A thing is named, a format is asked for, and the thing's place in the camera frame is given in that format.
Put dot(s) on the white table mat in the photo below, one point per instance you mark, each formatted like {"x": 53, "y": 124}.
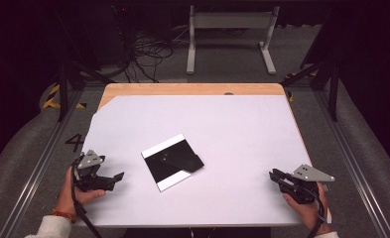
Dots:
{"x": 215, "y": 119}

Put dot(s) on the yellow black floor tape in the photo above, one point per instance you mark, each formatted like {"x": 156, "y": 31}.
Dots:
{"x": 291, "y": 97}
{"x": 52, "y": 95}

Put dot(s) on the white metal stand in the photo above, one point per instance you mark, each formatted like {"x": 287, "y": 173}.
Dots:
{"x": 230, "y": 20}

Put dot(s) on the aluminium floor rail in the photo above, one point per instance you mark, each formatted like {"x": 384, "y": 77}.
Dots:
{"x": 354, "y": 158}
{"x": 40, "y": 165}

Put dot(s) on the person's right hand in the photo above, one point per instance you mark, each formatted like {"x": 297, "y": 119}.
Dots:
{"x": 310, "y": 213}

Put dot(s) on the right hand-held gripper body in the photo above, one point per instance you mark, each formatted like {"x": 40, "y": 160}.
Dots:
{"x": 310, "y": 174}

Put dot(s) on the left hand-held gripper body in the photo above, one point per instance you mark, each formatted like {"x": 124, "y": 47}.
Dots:
{"x": 90, "y": 159}

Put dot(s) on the black metal stand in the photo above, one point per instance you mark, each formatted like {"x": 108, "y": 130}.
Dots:
{"x": 63, "y": 89}
{"x": 333, "y": 89}

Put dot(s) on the black sheet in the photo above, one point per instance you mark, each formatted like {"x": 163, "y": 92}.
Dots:
{"x": 182, "y": 158}

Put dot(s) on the person's left hand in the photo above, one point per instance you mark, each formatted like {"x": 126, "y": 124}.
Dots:
{"x": 68, "y": 196}

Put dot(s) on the dark table grommet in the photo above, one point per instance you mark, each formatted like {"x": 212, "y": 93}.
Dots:
{"x": 229, "y": 93}

